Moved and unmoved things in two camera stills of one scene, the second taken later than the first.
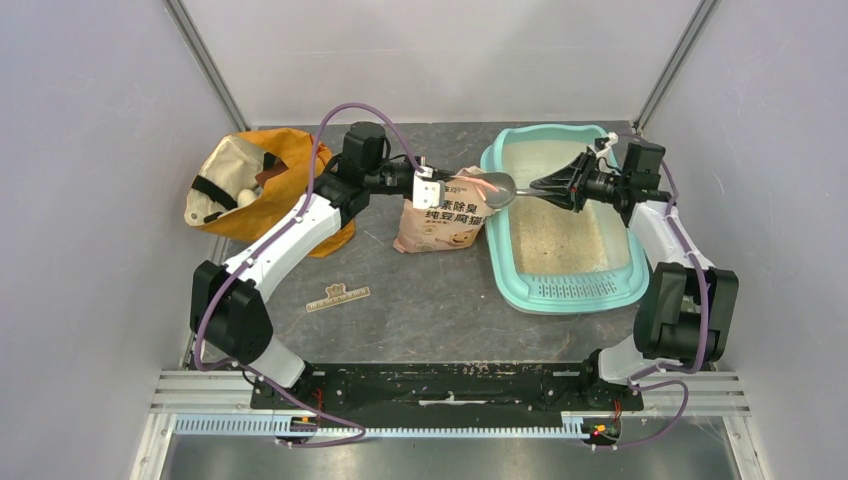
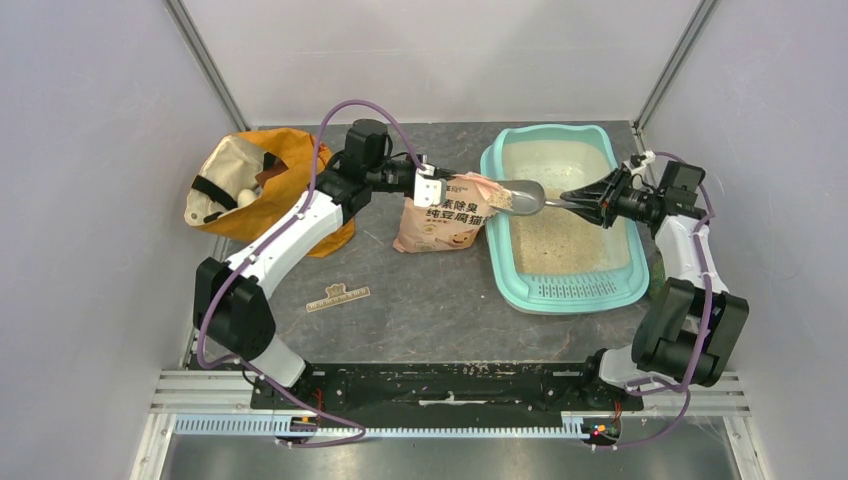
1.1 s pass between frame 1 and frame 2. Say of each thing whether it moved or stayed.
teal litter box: stayed
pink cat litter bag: stayed
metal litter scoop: moved
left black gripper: stayed
